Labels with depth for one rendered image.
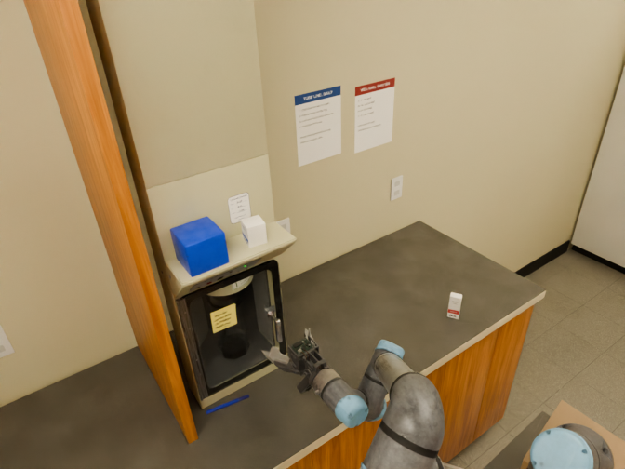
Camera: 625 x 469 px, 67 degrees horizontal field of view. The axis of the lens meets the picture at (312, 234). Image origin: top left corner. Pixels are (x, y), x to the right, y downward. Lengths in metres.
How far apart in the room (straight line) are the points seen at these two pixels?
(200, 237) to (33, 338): 0.83
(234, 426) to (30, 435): 0.62
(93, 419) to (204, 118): 1.02
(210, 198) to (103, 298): 0.69
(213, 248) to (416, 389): 0.55
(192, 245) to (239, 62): 0.43
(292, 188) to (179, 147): 0.83
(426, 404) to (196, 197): 0.69
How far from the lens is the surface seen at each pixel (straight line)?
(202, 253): 1.13
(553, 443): 1.23
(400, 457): 0.94
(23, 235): 1.60
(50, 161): 1.53
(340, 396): 1.25
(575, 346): 3.36
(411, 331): 1.80
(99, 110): 0.97
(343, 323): 1.81
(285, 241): 1.23
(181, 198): 1.17
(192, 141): 1.13
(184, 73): 1.10
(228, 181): 1.21
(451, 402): 2.10
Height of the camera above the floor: 2.18
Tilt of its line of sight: 32 degrees down
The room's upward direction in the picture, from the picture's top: 3 degrees counter-clockwise
